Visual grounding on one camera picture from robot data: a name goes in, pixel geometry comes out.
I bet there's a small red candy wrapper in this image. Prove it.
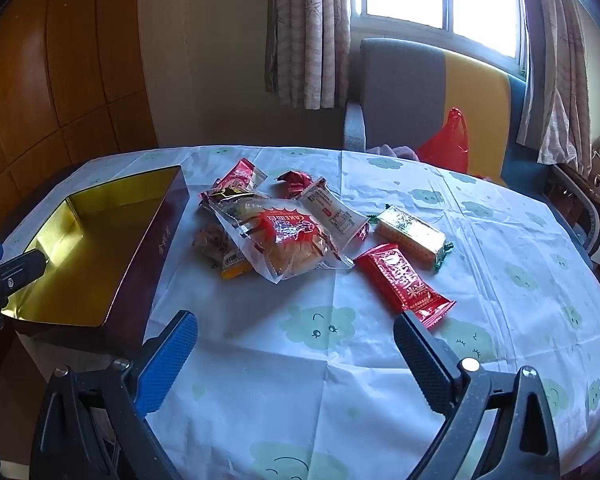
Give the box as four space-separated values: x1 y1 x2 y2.
276 170 315 197

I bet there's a gold and maroon tin box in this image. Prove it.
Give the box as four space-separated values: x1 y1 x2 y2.
2 164 191 356

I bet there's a clear bread cake packet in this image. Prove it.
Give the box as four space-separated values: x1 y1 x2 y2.
215 197 356 283

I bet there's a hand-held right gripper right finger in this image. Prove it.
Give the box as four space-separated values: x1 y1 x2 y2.
393 310 563 480

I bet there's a large red snack packet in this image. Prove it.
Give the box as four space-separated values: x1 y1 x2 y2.
354 243 456 332

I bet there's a white cloud print tablecloth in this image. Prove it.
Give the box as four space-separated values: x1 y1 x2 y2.
0 146 600 480

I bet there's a red and white snack packet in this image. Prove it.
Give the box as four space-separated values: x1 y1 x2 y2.
212 157 268 196

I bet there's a pink cloth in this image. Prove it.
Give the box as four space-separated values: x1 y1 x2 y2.
367 144 421 162

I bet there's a green and gold snack packet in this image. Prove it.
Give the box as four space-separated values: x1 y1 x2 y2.
369 205 455 273

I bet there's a clear red-ended snack packet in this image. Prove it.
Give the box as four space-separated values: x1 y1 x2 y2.
297 176 372 256

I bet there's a beige patterned curtain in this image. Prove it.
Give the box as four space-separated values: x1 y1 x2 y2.
265 0 353 110
515 0 593 171

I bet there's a grey yellow blue sofa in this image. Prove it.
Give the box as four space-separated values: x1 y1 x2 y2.
344 37 561 196

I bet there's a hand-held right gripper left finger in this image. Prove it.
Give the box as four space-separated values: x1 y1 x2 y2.
30 310 199 480

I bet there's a clear nut packet orange edge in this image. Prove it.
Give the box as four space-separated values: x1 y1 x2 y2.
192 225 253 281

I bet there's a red plastic bag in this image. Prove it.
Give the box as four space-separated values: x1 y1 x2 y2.
414 107 471 176

